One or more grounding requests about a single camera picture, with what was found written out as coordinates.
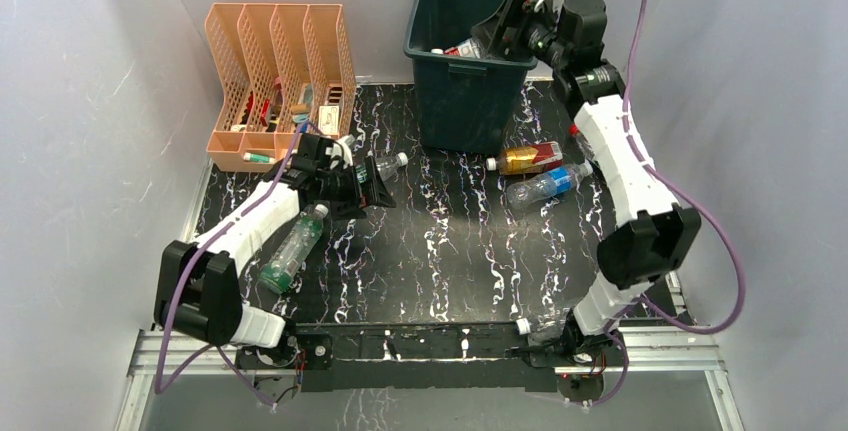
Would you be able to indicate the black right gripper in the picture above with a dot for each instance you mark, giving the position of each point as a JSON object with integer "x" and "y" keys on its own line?
{"x": 488, "y": 33}

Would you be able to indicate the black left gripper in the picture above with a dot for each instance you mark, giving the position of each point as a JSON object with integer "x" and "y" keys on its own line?
{"x": 374, "y": 195}

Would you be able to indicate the clear bottle green label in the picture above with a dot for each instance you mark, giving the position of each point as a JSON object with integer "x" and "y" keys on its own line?
{"x": 389, "y": 166}

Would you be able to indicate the red label water bottle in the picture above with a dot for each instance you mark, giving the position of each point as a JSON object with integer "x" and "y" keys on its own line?
{"x": 469, "y": 48}

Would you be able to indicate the green tea bottle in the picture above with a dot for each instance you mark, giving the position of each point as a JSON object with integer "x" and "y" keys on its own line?
{"x": 279, "y": 273}

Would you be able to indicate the blue label clear bottle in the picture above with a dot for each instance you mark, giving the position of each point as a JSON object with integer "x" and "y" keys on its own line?
{"x": 547, "y": 185}

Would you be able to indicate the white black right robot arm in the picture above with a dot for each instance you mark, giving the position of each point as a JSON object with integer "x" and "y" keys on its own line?
{"x": 653, "y": 232}

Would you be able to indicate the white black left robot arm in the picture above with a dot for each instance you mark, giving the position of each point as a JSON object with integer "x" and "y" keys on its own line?
{"x": 198, "y": 291}

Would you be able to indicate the dark green plastic bin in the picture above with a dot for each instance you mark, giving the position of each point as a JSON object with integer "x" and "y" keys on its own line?
{"x": 464, "y": 104}

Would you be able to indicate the gold red label bottle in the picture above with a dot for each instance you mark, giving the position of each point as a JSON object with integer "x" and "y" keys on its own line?
{"x": 529, "y": 159}

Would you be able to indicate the red label bottle far right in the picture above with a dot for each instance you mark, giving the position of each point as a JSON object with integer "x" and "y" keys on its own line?
{"x": 583, "y": 144}

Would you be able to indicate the orange plastic file organizer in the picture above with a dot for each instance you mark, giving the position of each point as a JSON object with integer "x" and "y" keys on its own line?
{"x": 278, "y": 65}

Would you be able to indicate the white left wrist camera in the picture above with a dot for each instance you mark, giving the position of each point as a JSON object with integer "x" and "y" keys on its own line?
{"x": 341, "y": 153}

